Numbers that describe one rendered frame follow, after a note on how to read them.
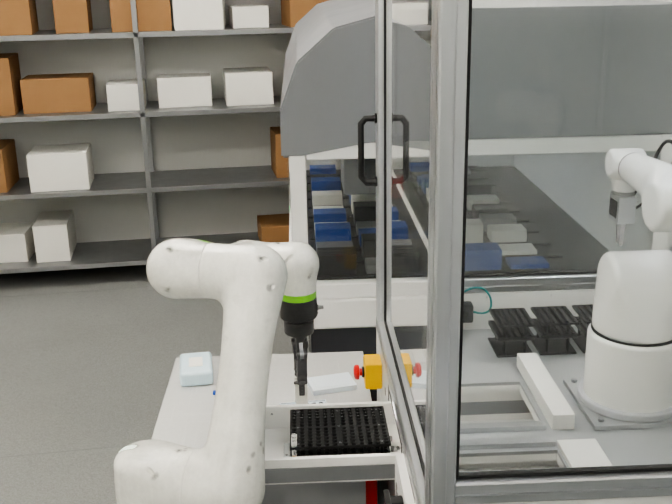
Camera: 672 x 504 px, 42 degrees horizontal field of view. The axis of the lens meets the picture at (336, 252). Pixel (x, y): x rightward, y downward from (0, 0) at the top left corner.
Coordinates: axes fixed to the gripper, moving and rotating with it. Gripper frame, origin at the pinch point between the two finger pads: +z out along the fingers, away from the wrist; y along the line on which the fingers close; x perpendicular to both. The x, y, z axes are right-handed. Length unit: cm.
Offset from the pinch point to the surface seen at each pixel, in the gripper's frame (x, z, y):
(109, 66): 84, -46, 391
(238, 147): 3, 11, 392
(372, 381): -19.0, -0.2, 2.1
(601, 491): -42, -20, -85
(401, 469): -15, -7, -51
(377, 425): -14.9, -3.8, -27.5
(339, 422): -6.5, -3.8, -24.6
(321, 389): -7.2, 8.5, 17.2
